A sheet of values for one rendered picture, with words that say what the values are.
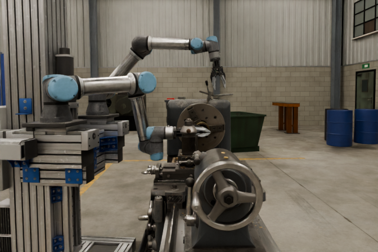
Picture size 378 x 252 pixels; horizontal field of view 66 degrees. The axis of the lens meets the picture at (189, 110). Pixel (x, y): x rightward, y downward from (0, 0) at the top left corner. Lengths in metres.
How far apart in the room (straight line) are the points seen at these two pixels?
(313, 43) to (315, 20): 0.94
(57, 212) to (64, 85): 0.84
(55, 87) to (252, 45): 11.26
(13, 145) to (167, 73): 10.52
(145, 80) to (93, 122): 0.61
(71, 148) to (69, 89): 0.30
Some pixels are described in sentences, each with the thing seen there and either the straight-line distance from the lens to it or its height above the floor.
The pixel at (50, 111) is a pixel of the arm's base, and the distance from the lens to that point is 1.57.
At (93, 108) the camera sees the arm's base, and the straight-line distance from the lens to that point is 2.01.
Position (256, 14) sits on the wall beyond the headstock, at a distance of 12.65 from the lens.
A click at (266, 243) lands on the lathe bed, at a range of 0.94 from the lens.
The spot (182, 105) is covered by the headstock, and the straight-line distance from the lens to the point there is 2.04.
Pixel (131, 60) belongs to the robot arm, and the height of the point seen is 1.53.
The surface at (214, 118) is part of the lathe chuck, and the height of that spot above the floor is 1.14.
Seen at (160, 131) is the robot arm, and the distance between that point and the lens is 1.64.
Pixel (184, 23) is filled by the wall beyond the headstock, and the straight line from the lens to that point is 12.18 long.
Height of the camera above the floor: 1.29
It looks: 3 degrees down
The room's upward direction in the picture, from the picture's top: straight up
